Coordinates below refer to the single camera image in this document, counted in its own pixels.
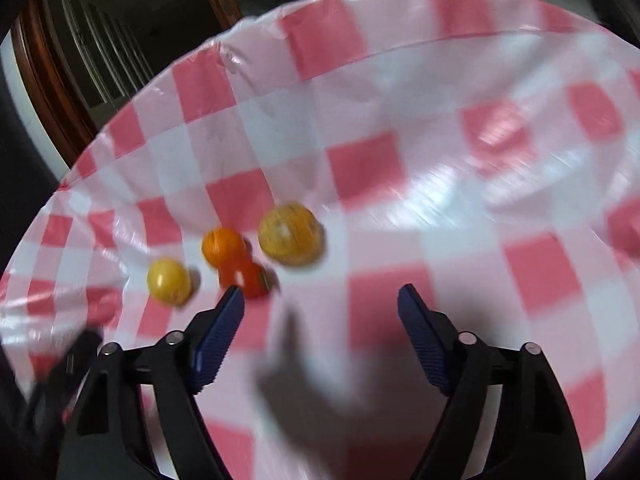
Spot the red cherry tomato with stem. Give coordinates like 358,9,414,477
218,257,273,301

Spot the striped yellow pepino melon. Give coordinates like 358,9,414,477
257,202,325,268

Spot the dark panelled door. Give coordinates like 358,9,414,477
42,0,157,112

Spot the red white checked tablecloth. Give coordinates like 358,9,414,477
0,0,640,480

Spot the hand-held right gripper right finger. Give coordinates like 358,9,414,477
397,284,586,480

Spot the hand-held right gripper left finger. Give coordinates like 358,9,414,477
55,285,246,480

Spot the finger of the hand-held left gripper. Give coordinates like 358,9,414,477
52,329,105,386

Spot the brown wooden door frame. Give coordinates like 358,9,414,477
12,0,99,167

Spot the yellow cherry tomato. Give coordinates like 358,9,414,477
146,257,193,306

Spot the small orange tangerine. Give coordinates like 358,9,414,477
201,228,247,268

